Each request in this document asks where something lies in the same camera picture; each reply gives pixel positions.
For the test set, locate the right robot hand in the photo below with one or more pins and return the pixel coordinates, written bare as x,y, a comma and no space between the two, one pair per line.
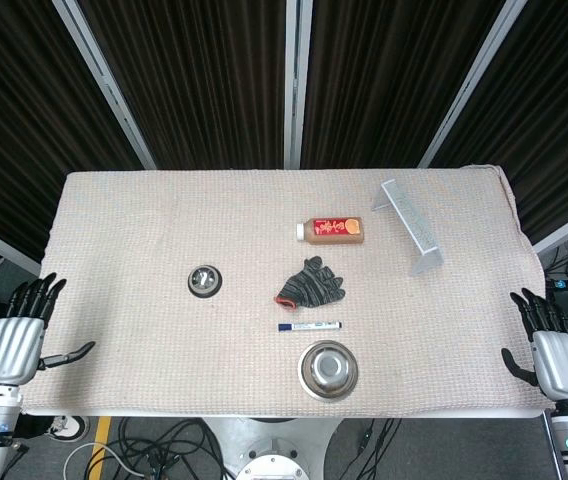
561,365

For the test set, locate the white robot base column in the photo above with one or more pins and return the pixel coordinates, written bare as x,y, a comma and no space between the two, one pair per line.
269,450

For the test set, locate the grey striped knit glove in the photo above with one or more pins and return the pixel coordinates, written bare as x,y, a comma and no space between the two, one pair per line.
311,286

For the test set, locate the brown drink bottle red label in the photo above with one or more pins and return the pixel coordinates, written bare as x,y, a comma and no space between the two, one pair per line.
331,230

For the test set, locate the silver mesh metal rack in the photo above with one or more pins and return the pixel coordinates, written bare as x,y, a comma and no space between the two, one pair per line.
411,225

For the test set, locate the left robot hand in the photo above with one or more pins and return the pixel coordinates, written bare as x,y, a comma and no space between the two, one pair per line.
11,350

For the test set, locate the beige woven table cloth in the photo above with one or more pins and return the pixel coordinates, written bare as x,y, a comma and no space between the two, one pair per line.
164,360

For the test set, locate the blue white marker pen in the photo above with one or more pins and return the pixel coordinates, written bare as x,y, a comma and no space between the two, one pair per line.
310,326

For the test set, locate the stainless steel bowl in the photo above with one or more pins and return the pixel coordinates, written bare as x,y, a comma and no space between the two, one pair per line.
328,370

